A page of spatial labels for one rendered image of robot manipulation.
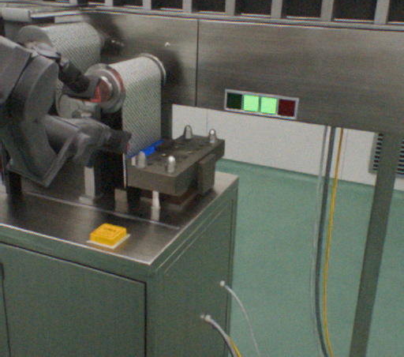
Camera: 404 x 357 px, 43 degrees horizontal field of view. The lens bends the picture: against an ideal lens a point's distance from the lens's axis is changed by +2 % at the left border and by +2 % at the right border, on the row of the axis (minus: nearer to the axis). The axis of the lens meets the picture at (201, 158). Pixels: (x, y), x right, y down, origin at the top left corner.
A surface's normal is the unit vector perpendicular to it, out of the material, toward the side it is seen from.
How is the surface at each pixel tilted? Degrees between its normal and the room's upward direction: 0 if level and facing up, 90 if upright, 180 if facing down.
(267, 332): 0
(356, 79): 90
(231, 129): 90
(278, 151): 90
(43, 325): 90
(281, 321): 0
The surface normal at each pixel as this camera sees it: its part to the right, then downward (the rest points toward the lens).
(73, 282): -0.40, 0.31
